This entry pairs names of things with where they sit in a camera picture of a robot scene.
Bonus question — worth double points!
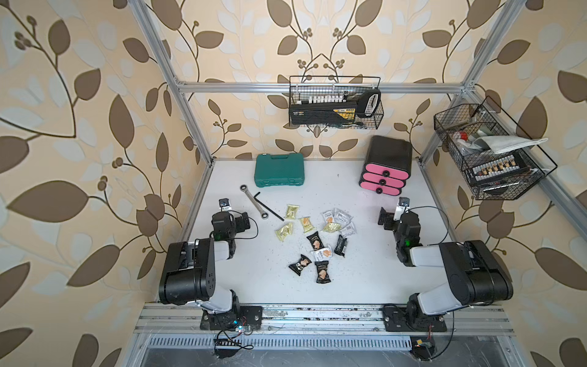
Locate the pink drawer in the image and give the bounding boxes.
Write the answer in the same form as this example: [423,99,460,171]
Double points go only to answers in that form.
[362,172,406,188]
[365,163,411,180]

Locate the pink top drawer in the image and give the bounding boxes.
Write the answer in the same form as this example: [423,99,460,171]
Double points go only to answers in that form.
[365,163,411,180]

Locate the black cookie packet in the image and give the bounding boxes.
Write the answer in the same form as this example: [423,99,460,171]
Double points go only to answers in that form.
[288,255,312,276]
[315,261,331,284]
[307,231,325,251]
[334,235,348,257]

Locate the black pink drawer cabinet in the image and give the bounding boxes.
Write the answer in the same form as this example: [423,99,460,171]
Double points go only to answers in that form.
[359,135,413,197]

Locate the black cookie packet bottom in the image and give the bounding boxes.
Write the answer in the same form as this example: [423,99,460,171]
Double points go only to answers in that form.
[315,261,331,284]

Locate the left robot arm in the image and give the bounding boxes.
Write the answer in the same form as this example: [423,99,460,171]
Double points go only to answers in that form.
[158,210,251,331]

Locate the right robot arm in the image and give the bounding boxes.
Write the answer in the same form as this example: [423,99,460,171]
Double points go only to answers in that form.
[378,206,514,332]

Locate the silver ratchet wrench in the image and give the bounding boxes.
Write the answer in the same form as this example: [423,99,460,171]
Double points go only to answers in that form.
[240,184,268,220]

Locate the yellow cookie packet left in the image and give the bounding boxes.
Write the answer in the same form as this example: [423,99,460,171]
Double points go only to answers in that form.
[275,222,294,242]

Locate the yellow cookie packet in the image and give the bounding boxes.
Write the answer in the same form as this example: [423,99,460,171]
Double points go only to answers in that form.
[323,223,342,233]
[275,222,294,242]
[300,217,315,233]
[285,204,300,220]

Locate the white cookie packet barcode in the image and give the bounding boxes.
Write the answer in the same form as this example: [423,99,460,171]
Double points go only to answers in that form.
[340,222,357,238]

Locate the black hex key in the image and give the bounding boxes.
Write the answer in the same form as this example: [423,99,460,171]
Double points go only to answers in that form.
[254,192,285,222]

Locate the white cookie packet top right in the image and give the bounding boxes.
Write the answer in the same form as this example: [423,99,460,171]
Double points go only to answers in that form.
[333,208,353,228]

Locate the yellow cookie packet top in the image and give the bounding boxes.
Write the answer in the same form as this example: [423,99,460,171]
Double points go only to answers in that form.
[285,204,300,220]

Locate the green plastic tool case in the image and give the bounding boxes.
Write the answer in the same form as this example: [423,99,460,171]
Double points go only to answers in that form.
[254,153,305,187]

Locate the yellow cookie packet right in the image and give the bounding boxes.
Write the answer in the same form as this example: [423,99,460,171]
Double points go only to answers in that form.
[323,223,342,233]

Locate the white cookie packet orange print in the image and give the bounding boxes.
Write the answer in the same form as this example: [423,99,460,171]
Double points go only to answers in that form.
[321,209,335,223]

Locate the yellow cookie packet middle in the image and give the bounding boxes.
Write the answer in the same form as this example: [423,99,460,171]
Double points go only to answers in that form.
[300,217,315,233]

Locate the white cookie packet centre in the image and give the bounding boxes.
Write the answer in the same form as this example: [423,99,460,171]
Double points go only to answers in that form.
[313,247,333,262]

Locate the white paper in basket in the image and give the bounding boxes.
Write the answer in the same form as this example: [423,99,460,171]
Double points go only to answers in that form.
[472,135,548,154]

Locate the black tool box in basket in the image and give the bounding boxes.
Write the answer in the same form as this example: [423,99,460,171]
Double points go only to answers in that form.
[289,102,365,126]

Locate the right wire basket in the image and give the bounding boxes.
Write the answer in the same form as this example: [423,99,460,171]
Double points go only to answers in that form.
[434,96,558,201]

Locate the wire basket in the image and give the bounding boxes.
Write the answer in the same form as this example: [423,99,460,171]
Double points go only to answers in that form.
[288,74,384,130]
[434,96,558,201]

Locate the back wire basket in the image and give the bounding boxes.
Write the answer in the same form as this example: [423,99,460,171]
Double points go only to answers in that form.
[288,74,384,130]

